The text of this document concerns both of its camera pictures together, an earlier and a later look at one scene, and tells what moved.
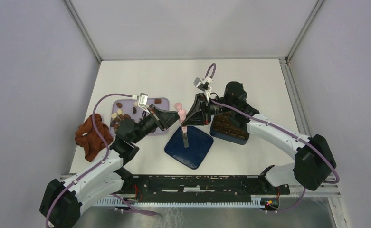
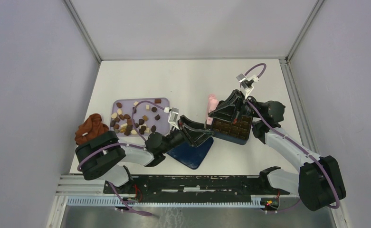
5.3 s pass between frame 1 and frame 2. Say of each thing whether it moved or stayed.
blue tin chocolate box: stayed
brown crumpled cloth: stayed
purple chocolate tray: stayed
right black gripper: moved
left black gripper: moved
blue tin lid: stayed
